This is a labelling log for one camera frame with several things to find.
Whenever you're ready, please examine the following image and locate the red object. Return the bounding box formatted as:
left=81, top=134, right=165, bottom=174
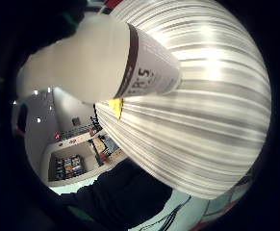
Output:
left=104, top=0, right=124, bottom=10

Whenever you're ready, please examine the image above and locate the yellow tag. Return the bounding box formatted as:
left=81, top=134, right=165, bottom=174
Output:
left=108, top=97, right=125, bottom=120

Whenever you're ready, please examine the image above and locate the white shelf cabinet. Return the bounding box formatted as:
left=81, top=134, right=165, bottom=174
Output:
left=38, top=127, right=128, bottom=189

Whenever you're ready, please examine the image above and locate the row of packets on shelf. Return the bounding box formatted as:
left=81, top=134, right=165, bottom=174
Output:
left=53, top=155, right=85, bottom=181

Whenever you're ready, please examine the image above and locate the black cable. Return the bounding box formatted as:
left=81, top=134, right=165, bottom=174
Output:
left=139, top=195, right=192, bottom=231

